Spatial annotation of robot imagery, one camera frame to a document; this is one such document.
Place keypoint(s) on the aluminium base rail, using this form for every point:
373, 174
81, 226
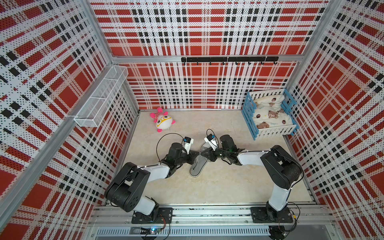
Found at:
219, 222

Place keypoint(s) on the grey shoelace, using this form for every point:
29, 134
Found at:
200, 157

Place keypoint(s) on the white wire mesh basket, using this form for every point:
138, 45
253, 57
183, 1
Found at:
102, 95

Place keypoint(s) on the grey canvas sneaker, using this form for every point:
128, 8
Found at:
200, 162

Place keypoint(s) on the black hook rail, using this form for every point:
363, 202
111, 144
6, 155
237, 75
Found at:
229, 59

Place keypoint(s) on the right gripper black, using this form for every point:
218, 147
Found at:
210, 154

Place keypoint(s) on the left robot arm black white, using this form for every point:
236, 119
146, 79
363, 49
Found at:
126, 189

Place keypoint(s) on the blue white slatted crate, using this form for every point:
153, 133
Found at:
249, 107

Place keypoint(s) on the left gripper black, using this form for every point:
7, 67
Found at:
191, 156

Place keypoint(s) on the white pink plush toy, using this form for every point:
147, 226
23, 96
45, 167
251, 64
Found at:
162, 119

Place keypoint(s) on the green circuit board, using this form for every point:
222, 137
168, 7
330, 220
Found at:
150, 231

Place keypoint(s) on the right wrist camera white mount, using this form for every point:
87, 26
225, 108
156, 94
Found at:
211, 140

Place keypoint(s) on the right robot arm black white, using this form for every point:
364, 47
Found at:
284, 171

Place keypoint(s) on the white printed cloth bundle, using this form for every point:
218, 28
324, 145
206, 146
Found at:
269, 112

